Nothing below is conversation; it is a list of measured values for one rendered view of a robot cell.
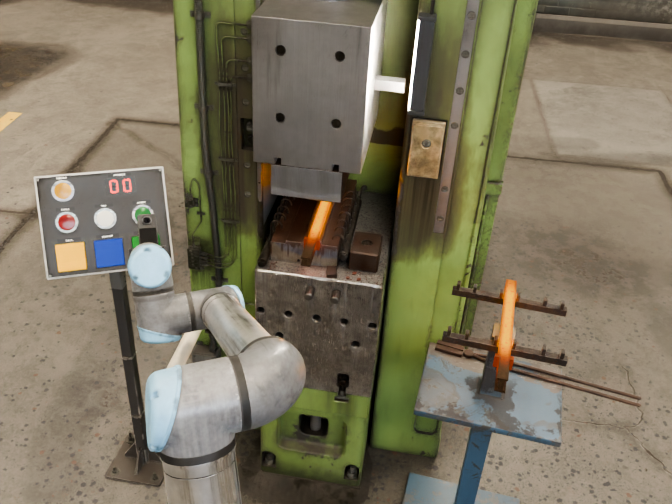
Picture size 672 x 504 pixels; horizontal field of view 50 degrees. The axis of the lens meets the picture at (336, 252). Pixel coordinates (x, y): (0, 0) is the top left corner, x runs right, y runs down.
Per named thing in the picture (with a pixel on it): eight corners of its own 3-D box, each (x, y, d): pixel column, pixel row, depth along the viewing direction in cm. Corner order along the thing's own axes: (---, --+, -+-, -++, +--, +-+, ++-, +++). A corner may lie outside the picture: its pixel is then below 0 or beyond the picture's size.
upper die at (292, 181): (340, 203, 202) (342, 172, 197) (270, 194, 204) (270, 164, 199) (360, 140, 237) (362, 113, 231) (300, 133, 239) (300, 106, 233)
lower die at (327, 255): (336, 268, 214) (338, 244, 210) (270, 259, 217) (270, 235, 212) (355, 199, 249) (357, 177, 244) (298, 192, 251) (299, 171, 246)
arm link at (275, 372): (322, 351, 108) (234, 275, 172) (240, 368, 105) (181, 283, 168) (329, 424, 111) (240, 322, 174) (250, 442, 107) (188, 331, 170)
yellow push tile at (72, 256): (87, 269, 197) (83, 241, 196) (58, 272, 195) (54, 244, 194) (87, 268, 199) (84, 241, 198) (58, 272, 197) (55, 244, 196)
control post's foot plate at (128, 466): (161, 489, 256) (159, 472, 250) (101, 479, 258) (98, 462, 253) (181, 442, 273) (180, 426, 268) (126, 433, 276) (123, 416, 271)
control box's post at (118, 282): (147, 465, 264) (111, 210, 204) (137, 464, 264) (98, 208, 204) (151, 457, 267) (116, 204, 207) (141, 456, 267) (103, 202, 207)
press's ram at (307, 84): (391, 178, 195) (407, 30, 173) (252, 162, 199) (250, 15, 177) (404, 117, 230) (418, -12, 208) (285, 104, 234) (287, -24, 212)
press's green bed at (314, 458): (360, 490, 259) (370, 397, 233) (258, 474, 263) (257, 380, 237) (377, 383, 305) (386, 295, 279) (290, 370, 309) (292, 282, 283)
